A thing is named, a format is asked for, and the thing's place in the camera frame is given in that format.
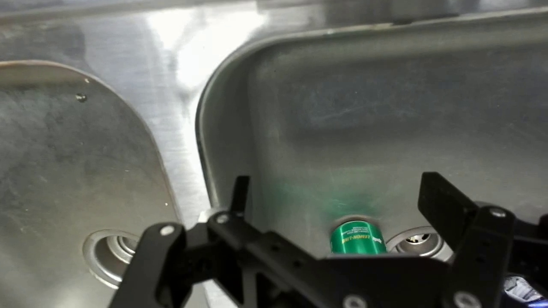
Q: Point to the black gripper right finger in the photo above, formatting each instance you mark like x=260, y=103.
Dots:
x=479, y=250

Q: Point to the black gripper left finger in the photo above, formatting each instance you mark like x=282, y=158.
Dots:
x=164, y=262

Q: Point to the green soda can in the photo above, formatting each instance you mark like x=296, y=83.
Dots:
x=356, y=240

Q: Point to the stainless steel double sink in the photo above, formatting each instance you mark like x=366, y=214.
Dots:
x=342, y=113

